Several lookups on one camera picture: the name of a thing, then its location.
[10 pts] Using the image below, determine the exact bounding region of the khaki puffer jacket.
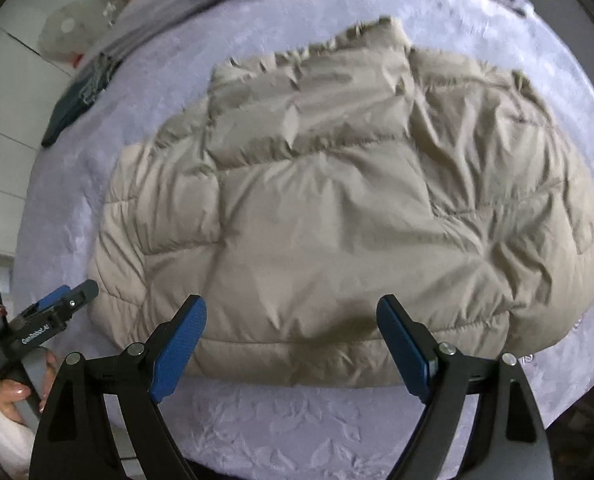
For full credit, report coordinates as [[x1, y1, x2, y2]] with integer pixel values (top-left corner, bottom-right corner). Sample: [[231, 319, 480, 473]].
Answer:
[[89, 18, 594, 388]]

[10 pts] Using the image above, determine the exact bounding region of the person's left hand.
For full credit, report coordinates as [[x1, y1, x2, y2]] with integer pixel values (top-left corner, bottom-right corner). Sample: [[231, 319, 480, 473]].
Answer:
[[0, 350, 58, 427]]

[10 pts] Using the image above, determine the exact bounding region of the dark teal fringed scarf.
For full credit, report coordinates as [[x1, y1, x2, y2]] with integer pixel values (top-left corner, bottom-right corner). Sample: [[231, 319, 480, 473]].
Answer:
[[41, 53, 122, 148]]

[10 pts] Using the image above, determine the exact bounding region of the grey purple cloth strip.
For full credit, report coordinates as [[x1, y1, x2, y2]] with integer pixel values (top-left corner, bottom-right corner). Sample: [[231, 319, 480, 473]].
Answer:
[[79, 0, 227, 75]]

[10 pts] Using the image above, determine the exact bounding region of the white desk fan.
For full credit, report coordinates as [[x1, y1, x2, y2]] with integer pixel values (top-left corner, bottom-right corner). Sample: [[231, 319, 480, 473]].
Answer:
[[38, 1, 108, 62]]

